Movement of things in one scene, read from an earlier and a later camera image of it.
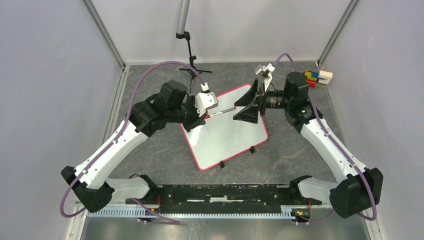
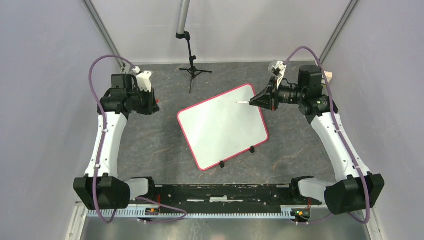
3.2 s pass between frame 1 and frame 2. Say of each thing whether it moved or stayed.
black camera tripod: stayed
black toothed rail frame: stayed
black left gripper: moved
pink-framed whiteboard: stayed
